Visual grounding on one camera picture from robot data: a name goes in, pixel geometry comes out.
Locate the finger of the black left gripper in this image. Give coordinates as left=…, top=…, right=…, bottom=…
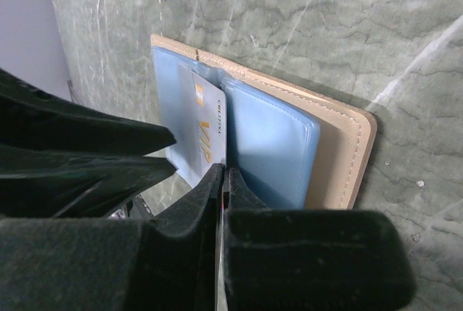
left=1, top=145, right=176, bottom=217
left=1, top=70, right=176, bottom=156

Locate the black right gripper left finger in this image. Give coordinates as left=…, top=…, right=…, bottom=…
left=1, top=163, right=223, bottom=310

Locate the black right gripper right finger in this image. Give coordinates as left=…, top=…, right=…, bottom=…
left=224, top=168, right=417, bottom=310

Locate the beige leather card holder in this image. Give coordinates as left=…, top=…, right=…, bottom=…
left=150, top=34, right=377, bottom=210

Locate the silver Chlitina VIP card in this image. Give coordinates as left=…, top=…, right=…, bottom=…
left=179, top=65, right=227, bottom=187

